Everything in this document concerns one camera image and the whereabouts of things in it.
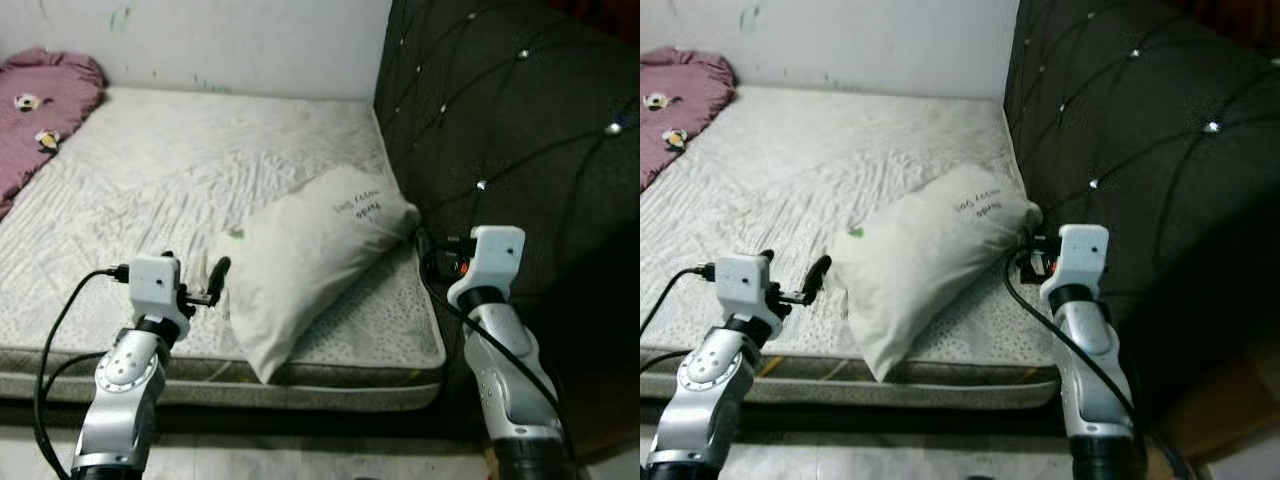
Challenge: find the black tufted headboard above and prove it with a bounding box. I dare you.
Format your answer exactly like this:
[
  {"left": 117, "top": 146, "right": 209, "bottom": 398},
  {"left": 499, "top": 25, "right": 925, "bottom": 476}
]
[
  {"left": 1002, "top": 0, "right": 1280, "bottom": 426},
  {"left": 372, "top": 0, "right": 641, "bottom": 431}
]

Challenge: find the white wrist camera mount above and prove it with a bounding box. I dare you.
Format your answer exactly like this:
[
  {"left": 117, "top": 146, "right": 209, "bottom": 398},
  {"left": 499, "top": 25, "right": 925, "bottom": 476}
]
[
  {"left": 447, "top": 225, "right": 527, "bottom": 309},
  {"left": 1040, "top": 224, "right": 1110, "bottom": 301},
  {"left": 127, "top": 254, "right": 184, "bottom": 321},
  {"left": 714, "top": 252, "right": 772, "bottom": 322}
]

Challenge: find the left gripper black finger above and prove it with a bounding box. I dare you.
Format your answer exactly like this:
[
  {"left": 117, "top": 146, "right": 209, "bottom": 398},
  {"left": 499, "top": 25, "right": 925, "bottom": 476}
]
[
  {"left": 802, "top": 254, "right": 832, "bottom": 305},
  {"left": 204, "top": 256, "right": 232, "bottom": 307}
]

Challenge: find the black bed base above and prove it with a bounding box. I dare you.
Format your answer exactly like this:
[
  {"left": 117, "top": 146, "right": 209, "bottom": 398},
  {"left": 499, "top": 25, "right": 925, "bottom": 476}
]
[
  {"left": 640, "top": 395, "right": 1101, "bottom": 441},
  {"left": 0, "top": 395, "right": 481, "bottom": 446}
]

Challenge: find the cream pillow with black print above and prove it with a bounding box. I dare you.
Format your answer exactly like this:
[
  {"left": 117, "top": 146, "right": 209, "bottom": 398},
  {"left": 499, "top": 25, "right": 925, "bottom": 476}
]
[
  {"left": 831, "top": 164, "right": 1043, "bottom": 385},
  {"left": 207, "top": 164, "right": 422, "bottom": 385}
]

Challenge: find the white quilted mattress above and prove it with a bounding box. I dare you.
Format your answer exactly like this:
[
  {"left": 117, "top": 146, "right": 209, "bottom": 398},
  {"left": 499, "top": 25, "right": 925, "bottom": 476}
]
[
  {"left": 640, "top": 85, "right": 1063, "bottom": 409},
  {"left": 0, "top": 85, "right": 449, "bottom": 413}
]

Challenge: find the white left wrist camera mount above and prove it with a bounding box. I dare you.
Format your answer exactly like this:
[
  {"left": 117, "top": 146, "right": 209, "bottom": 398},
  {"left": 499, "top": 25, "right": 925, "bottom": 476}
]
[
  {"left": 127, "top": 254, "right": 184, "bottom": 321},
  {"left": 714, "top": 252, "right": 772, "bottom": 322}
]

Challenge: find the pink cartoon print blanket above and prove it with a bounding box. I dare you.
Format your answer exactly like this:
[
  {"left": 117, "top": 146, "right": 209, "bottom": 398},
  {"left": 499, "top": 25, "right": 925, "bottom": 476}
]
[
  {"left": 640, "top": 47, "right": 738, "bottom": 193},
  {"left": 0, "top": 47, "right": 107, "bottom": 223}
]

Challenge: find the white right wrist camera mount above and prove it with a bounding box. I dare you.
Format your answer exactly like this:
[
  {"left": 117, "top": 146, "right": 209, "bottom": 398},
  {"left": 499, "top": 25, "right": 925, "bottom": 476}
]
[
  {"left": 1040, "top": 224, "right": 1110, "bottom": 301},
  {"left": 447, "top": 225, "right": 527, "bottom": 309}
]

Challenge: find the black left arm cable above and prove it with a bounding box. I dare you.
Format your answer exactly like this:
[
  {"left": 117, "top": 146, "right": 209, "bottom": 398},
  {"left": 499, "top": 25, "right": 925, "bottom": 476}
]
[
  {"left": 35, "top": 264, "right": 131, "bottom": 476},
  {"left": 640, "top": 264, "right": 719, "bottom": 376}
]

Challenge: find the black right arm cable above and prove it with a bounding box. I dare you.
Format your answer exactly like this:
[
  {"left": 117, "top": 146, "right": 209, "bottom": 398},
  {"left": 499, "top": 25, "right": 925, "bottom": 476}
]
[
  {"left": 1004, "top": 250, "right": 1191, "bottom": 480},
  {"left": 417, "top": 245, "right": 573, "bottom": 466}
]

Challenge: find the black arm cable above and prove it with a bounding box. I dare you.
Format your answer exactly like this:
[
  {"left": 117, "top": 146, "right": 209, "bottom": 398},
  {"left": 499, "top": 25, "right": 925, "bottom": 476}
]
[
  {"left": 640, "top": 264, "right": 719, "bottom": 376},
  {"left": 35, "top": 264, "right": 131, "bottom": 476},
  {"left": 1004, "top": 250, "right": 1191, "bottom": 480},
  {"left": 417, "top": 245, "right": 573, "bottom": 466}
]

